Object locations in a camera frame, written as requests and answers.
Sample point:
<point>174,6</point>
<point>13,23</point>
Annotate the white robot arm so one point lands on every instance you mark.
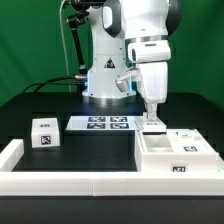
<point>115,25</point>

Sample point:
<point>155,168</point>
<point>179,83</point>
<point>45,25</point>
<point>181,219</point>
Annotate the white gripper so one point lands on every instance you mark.
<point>151,59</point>

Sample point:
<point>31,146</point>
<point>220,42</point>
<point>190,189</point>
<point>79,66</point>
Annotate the white U-shaped fence wall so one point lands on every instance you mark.
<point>14,183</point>

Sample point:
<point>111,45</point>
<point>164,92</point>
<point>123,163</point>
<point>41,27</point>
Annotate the white door panel with tags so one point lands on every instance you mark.
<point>144,124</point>

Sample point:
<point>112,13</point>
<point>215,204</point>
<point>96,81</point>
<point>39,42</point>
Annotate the white cabinet body box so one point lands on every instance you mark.
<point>153,154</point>

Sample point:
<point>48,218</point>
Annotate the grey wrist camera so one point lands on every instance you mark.
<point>123,80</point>

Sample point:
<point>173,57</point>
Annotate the white cabinet top block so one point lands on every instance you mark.
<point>45,132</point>

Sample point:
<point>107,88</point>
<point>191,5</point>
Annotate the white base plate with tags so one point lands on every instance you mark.
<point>99,123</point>

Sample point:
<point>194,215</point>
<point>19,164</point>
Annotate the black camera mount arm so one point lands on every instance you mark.
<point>74,21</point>

